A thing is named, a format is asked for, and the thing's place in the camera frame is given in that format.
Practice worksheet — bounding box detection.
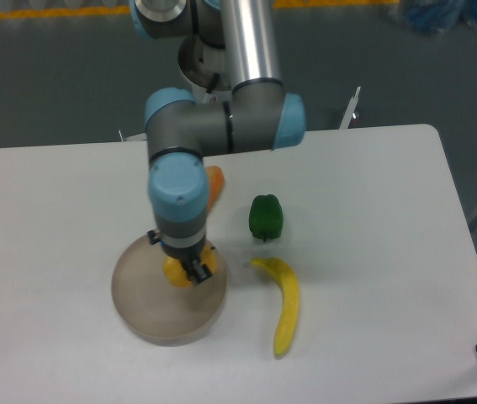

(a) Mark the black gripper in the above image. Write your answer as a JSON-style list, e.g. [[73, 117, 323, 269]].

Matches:
[[146, 229, 213, 285]]

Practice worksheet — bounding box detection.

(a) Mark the yellow bell pepper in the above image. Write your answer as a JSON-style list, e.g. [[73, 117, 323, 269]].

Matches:
[[162, 246, 218, 288]]

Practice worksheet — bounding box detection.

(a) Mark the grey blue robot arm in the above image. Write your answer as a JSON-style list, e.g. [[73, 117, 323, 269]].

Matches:
[[130, 1, 306, 284]]

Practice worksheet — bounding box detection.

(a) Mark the beige round plate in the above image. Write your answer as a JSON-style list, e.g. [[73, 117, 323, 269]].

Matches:
[[111, 236, 227, 346]]

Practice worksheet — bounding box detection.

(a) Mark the green bell pepper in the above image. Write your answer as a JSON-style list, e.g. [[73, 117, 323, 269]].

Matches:
[[248, 194, 284, 242]]

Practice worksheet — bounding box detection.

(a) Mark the orange triangular bread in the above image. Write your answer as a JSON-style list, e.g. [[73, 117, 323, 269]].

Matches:
[[205, 166, 225, 212]]

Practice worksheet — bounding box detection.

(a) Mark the yellow banana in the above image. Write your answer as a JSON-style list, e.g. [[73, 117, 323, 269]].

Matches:
[[251, 258, 300, 358]]

